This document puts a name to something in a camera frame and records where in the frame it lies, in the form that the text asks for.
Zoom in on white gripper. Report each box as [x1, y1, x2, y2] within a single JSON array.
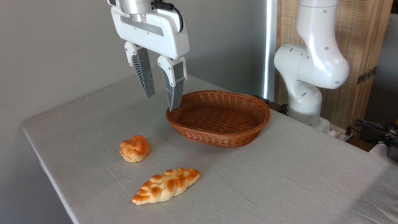
[[111, 6, 190, 112]]

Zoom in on round knotted bread bun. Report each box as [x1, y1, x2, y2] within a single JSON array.
[[119, 135, 150, 163]]

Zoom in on brown wicker oval basket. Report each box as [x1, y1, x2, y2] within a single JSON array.
[[165, 90, 271, 148]]

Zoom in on long braided bread loaf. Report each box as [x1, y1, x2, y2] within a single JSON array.
[[130, 167, 201, 205]]

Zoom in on white vertical pole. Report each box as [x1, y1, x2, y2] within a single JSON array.
[[263, 0, 278, 101]]

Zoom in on light grey tablecloth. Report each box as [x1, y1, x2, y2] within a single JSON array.
[[21, 67, 398, 224]]

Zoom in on white power strip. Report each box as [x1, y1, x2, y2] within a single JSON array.
[[329, 124, 354, 141]]

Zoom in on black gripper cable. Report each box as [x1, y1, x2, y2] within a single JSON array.
[[153, 1, 184, 33]]

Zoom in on black cable bundle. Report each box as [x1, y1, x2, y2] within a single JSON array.
[[347, 119, 398, 147]]

